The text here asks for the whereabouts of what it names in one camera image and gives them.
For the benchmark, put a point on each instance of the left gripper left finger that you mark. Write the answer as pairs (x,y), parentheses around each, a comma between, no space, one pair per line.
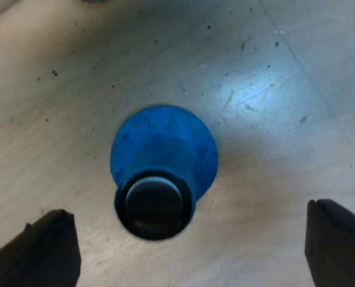
(39,254)

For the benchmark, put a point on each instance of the bright blue tamper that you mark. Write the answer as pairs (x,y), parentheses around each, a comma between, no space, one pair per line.
(165,143)

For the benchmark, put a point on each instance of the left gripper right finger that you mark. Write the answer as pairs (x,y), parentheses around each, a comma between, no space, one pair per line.
(339,248)

